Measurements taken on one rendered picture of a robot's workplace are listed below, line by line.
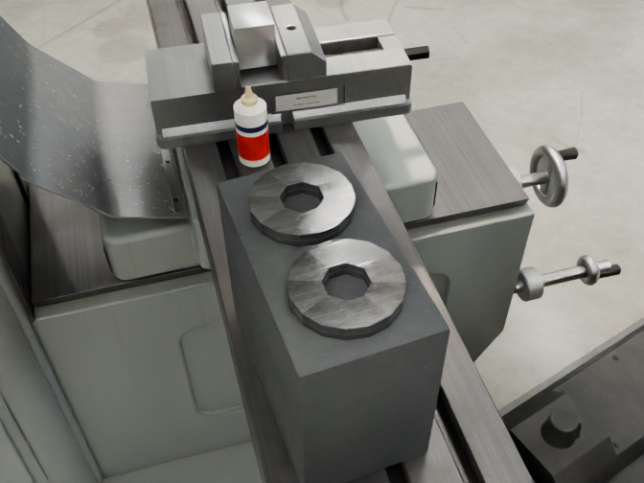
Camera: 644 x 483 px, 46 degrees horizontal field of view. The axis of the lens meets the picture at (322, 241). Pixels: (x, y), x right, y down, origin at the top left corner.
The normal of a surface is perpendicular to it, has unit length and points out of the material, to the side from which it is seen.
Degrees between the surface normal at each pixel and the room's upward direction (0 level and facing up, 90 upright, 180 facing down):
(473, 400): 0
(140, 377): 90
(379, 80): 90
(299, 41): 0
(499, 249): 90
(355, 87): 90
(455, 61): 0
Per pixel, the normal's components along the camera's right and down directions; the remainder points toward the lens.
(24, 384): 0.76, 0.45
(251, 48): 0.22, 0.70
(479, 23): -0.01, -0.69
